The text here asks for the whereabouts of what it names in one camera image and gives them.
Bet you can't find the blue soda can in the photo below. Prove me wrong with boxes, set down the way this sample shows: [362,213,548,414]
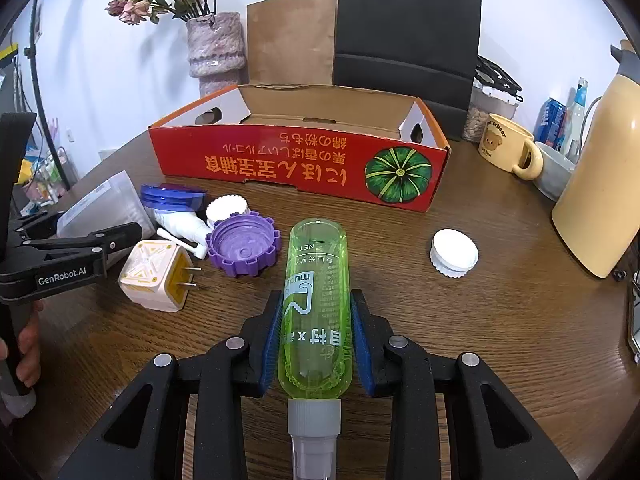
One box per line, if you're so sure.
[534,98,566,148]

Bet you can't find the green spray bottle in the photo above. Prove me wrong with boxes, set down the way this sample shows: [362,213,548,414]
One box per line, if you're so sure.
[278,218,354,479]

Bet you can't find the person left hand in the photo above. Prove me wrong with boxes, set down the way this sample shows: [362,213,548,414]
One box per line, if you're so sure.
[16,300,46,388]

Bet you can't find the white plastic tube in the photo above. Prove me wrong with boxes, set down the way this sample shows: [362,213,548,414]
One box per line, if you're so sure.
[151,209,213,260]

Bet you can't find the clear bottle blue label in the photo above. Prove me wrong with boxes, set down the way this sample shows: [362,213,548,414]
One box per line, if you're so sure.
[558,77,588,157]

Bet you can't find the red cardboard box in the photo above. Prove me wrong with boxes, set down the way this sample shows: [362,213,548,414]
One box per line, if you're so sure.
[149,84,451,212]

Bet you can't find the brown paper bag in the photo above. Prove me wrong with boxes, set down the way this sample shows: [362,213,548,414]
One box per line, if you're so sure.
[246,0,337,84]

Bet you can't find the black paper bag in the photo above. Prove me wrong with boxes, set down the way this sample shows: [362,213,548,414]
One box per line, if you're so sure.
[333,0,482,140]

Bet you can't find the blue round lid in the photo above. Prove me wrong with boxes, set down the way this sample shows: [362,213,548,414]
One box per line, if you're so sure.
[140,183,206,212]

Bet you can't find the clear container black clip lid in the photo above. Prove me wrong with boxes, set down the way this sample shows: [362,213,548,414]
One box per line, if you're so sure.
[462,55,524,143]

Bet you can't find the clear cotton swab box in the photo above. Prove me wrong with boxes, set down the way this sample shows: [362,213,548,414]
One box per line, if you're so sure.
[56,171,155,238]

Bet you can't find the yellow bear mug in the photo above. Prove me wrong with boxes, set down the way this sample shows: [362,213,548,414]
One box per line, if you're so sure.
[478,114,544,181]

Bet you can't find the purple gear-shaped lid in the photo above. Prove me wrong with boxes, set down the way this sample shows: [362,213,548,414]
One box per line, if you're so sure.
[205,211,282,278]

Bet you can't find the cream thermos jug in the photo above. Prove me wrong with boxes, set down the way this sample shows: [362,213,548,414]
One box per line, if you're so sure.
[551,40,640,278]

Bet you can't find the white cube power adapter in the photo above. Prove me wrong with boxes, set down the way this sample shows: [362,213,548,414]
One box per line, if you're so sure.
[118,240,201,313]

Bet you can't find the grey ceramic cup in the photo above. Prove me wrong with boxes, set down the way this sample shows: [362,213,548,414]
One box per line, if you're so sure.
[534,141,575,202]

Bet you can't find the pink textured vase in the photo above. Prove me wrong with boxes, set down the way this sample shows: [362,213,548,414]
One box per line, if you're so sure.
[186,12,246,96]

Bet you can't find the small white ridged cap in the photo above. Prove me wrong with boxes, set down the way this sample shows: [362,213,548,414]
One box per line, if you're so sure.
[205,194,250,228]

